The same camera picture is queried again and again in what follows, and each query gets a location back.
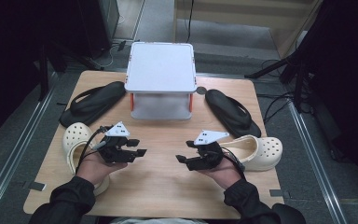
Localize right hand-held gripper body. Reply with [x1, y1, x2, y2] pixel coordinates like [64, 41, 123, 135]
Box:
[186, 129, 230, 172]

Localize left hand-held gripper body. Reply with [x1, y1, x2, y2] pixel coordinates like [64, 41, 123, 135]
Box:
[97, 120, 138, 164]

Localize cream holed clog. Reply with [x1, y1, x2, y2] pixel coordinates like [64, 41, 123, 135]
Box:
[218, 134, 283, 172]
[62, 121, 111, 197]

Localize black flip-flop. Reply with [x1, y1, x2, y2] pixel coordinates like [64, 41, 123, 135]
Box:
[59, 80, 127, 129]
[204, 89, 262, 139]

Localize white two-tier shoe rack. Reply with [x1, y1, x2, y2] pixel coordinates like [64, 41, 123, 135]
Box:
[124, 41, 198, 121]

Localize person's right hand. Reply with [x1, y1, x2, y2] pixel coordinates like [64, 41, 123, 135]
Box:
[199, 157, 243, 190]

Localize person's left hand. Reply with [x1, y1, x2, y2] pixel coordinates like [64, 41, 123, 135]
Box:
[75, 151, 129, 186]

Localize person's grey trousers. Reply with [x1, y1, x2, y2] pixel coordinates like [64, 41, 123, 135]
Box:
[110, 217, 209, 224]

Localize grey tape strip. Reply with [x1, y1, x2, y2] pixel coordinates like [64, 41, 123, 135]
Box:
[269, 189, 292, 199]
[22, 181, 47, 192]

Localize dark rounded object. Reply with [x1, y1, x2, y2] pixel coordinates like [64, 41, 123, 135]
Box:
[274, 203, 308, 224]

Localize black metal stand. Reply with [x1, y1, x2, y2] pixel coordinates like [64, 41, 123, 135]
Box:
[37, 40, 104, 101]

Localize black cabinet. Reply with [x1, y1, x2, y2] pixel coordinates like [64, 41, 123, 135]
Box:
[77, 0, 120, 59]

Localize black tripod stand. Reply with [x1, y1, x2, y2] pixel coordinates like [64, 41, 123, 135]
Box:
[244, 46, 312, 113]

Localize right hand-held gripper cable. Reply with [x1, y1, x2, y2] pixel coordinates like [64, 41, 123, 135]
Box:
[222, 147, 247, 181]

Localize hand-held gripper cable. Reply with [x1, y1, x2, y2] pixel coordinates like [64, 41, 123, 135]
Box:
[222, 147, 247, 181]
[75, 125, 113, 174]

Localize left hand-held gripper cable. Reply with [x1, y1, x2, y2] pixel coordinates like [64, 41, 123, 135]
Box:
[75, 125, 113, 174]

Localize black floor cables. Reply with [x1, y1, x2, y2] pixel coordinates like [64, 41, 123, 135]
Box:
[255, 59, 296, 125]

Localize white floor cable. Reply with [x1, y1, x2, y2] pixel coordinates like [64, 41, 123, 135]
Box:
[91, 43, 129, 70]

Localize metal floor rail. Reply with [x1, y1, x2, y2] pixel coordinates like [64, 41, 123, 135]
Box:
[287, 102, 349, 224]
[0, 71, 60, 216]

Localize black hanging cable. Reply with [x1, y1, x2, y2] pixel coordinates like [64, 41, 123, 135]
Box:
[186, 0, 196, 44]

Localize light wooden frame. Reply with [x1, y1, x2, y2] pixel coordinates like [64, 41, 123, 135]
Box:
[172, 0, 323, 59]

